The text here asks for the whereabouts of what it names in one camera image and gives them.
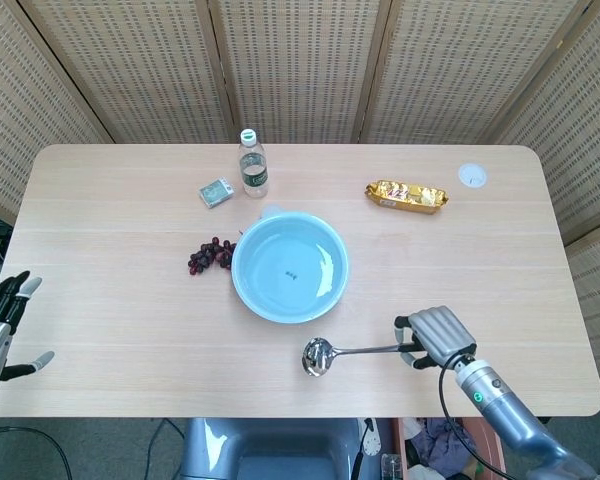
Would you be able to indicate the pile of clothes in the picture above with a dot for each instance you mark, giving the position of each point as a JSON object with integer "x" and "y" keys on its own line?
{"x": 440, "y": 440}

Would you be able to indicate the woven folding screen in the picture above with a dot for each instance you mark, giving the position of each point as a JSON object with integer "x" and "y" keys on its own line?
{"x": 300, "y": 65}

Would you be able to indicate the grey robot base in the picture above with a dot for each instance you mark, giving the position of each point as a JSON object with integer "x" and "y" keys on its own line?
{"x": 270, "y": 450}

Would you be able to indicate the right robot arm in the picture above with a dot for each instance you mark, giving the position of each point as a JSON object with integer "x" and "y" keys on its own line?
{"x": 505, "y": 405}

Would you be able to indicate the white round table cap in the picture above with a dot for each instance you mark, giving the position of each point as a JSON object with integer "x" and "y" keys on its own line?
{"x": 472, "y": 175}

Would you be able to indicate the light blue bowl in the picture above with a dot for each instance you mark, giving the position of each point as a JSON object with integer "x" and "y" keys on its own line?
{"x": 280, "y": 250}

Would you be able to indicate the bunch of red grapes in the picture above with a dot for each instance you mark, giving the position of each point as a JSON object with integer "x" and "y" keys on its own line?
{"x": 207, "y": 256}

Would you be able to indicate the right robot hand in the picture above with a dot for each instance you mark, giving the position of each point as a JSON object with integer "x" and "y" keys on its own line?
{"x": 442, "y": 332}

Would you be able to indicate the white handheld device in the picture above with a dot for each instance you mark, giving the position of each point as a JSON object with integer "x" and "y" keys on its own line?
{"x": 371, "y": 437}

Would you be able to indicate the clear plastic water bottle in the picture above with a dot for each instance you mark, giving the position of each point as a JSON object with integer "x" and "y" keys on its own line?
{"x": 254, "y": 172}

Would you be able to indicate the metal ladle with black grip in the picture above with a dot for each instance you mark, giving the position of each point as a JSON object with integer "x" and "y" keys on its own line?
{"x": 316, "y": 356}

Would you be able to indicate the gold biscuit packet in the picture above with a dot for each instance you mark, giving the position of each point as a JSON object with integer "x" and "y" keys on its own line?
{"x": 407, "y": 197}

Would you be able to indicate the pink storage bin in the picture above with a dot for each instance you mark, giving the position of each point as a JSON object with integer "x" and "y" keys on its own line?
{"x": 490, "y": 445}

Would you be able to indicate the small green card box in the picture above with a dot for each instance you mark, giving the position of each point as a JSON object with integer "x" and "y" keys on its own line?
{"x": 215, "y": 192}

